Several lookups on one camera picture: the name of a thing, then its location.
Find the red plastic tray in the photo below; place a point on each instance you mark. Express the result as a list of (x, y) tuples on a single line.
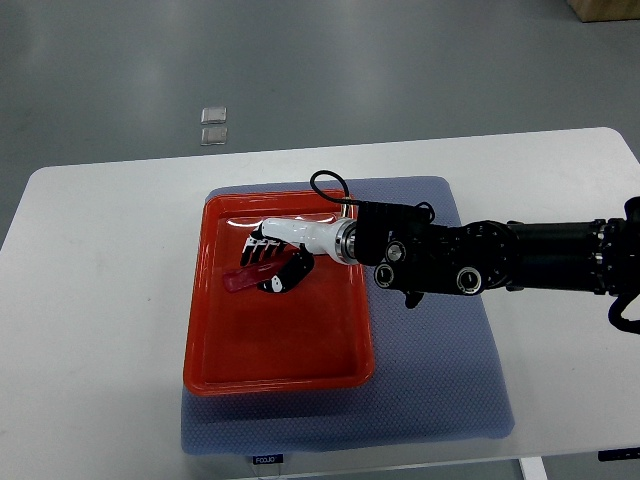
[(317, 336)]

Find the upper floor metal plate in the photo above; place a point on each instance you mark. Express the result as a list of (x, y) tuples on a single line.
[(213, 115)]

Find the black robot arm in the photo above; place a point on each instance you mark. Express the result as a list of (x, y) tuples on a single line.
[(412, 254)]

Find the red pepper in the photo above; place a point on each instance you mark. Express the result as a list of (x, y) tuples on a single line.
[(251, 275)]

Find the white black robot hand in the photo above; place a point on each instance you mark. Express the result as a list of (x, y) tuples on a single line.
[(272, 235)]

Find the cardboard box corner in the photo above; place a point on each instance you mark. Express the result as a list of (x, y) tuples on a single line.
[(605, 10)]

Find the white table leg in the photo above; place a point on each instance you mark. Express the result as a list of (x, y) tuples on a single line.
[(532, 468)]

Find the black mat label tag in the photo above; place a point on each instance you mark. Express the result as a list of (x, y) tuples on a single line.
[(269, 459)]

